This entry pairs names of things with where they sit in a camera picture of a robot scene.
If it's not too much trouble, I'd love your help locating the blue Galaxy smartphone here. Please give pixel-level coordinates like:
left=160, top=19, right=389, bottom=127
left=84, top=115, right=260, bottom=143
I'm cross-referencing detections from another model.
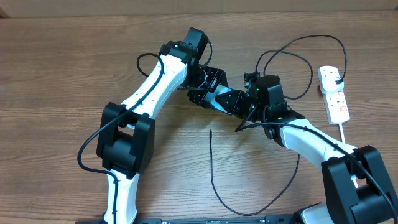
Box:
left=205, top=85, right=232, bottom=114

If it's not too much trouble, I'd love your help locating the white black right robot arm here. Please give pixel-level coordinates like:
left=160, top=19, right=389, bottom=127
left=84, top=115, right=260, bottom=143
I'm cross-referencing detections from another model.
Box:
left=210, top=73, right=397, bottom=224

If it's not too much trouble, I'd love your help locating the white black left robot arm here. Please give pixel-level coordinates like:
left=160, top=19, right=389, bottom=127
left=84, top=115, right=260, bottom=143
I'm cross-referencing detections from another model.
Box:
left=96, top=28, right=231, bottom=223

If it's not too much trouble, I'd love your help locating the white charger plug adapter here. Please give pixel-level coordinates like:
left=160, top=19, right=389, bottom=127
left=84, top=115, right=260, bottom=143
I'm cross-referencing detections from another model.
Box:
left=320, top=76, right=345, bottom=94

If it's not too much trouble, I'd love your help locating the white power strip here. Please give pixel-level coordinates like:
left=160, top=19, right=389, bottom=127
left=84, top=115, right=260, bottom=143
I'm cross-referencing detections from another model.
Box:
left=317, top=65, right=351, bottom=126

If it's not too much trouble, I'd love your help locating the black charging cable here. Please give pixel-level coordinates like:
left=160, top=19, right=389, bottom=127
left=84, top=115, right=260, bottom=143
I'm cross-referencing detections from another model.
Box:
left=209, top=34, right=348, bottom=217

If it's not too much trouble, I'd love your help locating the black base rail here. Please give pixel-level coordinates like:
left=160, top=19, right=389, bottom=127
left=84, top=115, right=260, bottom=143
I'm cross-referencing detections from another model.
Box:
left=74, top=213, right=302, bottom=224

